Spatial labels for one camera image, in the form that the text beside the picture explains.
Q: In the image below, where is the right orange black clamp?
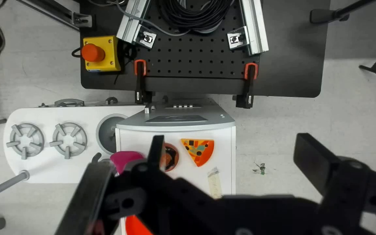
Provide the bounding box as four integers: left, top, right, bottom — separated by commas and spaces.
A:
235, 63, 259, 108

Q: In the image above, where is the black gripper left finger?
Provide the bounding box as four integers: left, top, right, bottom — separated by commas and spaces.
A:
55, 158, 114, 235

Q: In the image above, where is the right aluminium rail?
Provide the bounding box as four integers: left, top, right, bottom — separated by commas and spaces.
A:
226, 0, 269, 56

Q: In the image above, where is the chocolate toy donut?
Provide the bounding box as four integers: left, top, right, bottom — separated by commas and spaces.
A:
161, 142, 179, 171

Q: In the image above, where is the orange black clamp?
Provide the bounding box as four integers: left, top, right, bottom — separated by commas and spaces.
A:
133, 59, 148, 105
235, 63, 259, 108

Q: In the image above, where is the orange plastic plate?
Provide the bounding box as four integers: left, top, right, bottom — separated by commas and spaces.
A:
126, 216, 153, 235

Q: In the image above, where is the beige tape strip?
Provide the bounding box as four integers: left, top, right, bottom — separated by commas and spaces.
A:
208, 169, 222, 199

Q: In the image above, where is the yellow emergency stop button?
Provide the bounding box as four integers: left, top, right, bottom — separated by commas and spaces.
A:
81, 35, 122, 72

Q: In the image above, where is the black perforated breadboard table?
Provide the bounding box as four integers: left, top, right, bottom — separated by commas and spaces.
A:
79, 0, 332, 99

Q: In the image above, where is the left aluminium rail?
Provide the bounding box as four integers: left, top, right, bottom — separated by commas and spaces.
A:
116, 0, 157, 48

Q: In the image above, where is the aluminium rail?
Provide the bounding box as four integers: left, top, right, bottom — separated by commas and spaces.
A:
116, 0, 157, 48
226, 0, 269, 56

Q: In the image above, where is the purple plush beet toy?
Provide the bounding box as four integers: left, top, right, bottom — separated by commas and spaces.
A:
110, 152, 145, 176

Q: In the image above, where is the toy pizza slice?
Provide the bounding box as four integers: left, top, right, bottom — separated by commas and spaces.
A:
180, 139, 214, 167

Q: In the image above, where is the left orange black clamp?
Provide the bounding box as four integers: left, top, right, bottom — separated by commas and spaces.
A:
133, 59, 148, 105

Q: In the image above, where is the grey support pole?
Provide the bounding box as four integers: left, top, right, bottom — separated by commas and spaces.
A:
0, 170, 30, 193

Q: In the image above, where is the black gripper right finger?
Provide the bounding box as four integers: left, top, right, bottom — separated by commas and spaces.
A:
294, 133, 376, 235

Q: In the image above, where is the coiled black cable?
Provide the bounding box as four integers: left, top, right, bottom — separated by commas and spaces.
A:
157, 0, 235, 35

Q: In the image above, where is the white toy kitchen stove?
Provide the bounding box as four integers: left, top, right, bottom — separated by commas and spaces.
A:
4, 106, 143, 184

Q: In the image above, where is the white toy kitchen counter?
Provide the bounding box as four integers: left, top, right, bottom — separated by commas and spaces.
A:
115, 101, 237, 197

